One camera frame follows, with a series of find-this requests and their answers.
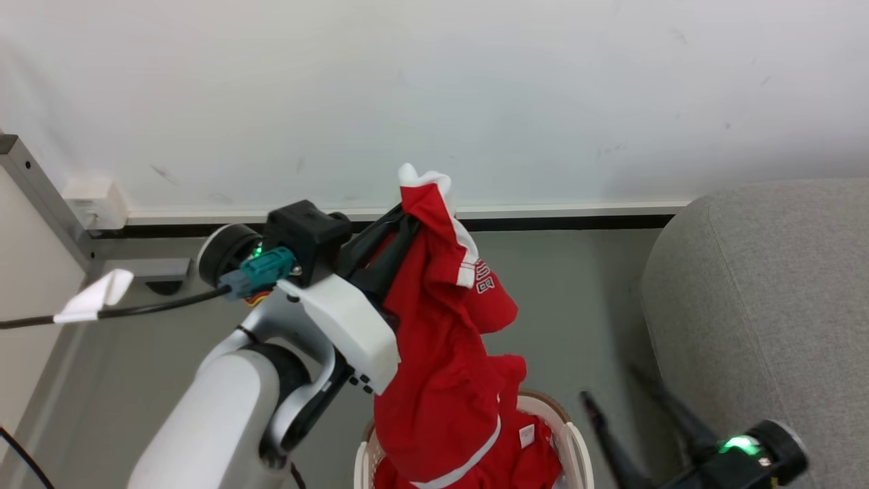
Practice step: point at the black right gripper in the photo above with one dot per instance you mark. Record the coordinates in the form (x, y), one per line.
(753, 458)

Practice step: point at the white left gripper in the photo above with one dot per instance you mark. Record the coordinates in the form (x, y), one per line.
(353, 333)

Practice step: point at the red white sports garment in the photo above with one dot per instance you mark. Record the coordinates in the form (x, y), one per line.
(434, 380)

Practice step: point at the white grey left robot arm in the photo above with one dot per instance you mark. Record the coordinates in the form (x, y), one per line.
(217, 407)

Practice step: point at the white perforated laundry basket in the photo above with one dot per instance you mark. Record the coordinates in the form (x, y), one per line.
(578, 451)

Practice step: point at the white black baseboard strip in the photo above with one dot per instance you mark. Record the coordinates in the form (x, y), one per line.
(543, 216)

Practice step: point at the grey fabric sofa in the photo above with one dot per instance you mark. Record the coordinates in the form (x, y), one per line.
(760, 285)

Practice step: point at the black door stop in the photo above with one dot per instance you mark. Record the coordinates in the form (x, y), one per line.
(165, 286)

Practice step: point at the white cabinet panel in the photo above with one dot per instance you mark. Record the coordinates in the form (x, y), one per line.
(27, 285)

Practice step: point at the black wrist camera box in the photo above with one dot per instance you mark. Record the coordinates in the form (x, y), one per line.
(309, 234)

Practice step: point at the white wall socket box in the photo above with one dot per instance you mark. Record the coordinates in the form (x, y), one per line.
(96, 204)

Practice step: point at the grey metal frame post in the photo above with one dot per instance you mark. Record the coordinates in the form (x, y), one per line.
(41, 183)

